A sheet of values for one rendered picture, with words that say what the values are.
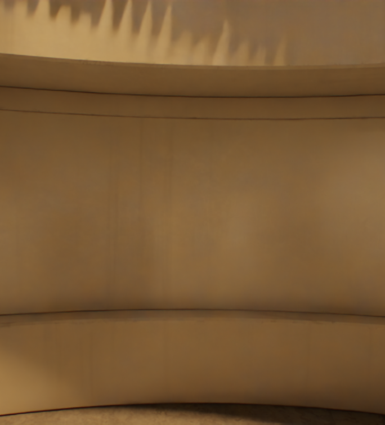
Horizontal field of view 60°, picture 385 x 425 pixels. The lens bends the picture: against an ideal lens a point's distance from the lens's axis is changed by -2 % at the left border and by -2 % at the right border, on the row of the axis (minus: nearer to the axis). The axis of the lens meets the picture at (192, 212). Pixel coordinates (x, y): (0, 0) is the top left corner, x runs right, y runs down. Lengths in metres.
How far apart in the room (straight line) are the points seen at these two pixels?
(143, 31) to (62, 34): 0.09
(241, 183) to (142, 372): 0.28
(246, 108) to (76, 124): 0.23
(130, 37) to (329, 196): 0.31
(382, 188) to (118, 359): 0.41
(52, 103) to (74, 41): 0.11
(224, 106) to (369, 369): 0.39
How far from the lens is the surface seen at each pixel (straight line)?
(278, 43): 0.42
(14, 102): 0.50
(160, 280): 0.48
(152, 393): 0.49
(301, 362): 0.49
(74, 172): 0.47
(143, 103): 0.48
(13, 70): 0.45
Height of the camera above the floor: 0.26
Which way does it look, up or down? 1 degrees down
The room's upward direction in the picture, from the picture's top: 1 degrees clockwise
